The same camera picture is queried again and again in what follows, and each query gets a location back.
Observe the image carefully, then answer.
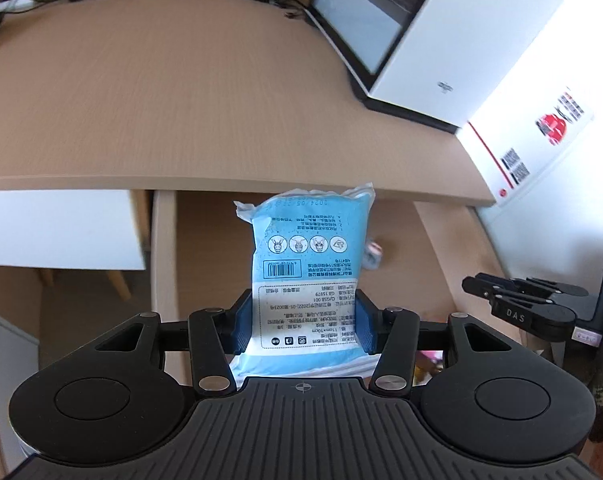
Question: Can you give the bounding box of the wooden chair leg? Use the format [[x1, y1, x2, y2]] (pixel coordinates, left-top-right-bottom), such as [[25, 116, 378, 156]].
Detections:
[[105, 269, 133, 307]]

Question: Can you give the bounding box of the white printed cardboard box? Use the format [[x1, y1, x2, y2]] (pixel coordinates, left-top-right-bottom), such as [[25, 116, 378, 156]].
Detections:
[[469, 80, 595, 208]]

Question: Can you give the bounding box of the blue face mask packet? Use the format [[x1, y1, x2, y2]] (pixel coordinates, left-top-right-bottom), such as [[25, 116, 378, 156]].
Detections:
[[234, 183, 382, 378]]

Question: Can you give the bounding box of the small colourful item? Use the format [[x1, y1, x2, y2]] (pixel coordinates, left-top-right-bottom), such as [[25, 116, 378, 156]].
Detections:
[[362, 237, 386, 272]]

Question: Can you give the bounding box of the wooden drawer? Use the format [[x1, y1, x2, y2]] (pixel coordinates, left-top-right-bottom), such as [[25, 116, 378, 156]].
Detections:
[[150, 190, 552, 391]]

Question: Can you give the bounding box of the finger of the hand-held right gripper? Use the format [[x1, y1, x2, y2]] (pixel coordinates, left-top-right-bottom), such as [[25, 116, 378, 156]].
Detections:
[[462, 273, 578, 343], [527, 277, 589, 298]]

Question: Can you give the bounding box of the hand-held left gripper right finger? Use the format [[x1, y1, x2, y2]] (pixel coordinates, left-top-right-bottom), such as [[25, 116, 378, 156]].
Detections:
[[355, 290, 522, 397]]

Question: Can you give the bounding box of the white computer case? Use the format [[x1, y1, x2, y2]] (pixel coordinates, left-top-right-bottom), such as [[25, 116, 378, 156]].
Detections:
[[304, 0, 603, 135]]

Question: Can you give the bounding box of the pink item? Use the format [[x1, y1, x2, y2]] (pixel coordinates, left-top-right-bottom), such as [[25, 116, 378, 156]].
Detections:
[[415, 349, 445, 387]]

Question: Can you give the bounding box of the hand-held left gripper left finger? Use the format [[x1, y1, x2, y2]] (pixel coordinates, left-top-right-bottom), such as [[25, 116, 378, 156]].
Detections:
[[95, 290, 254, 395]]

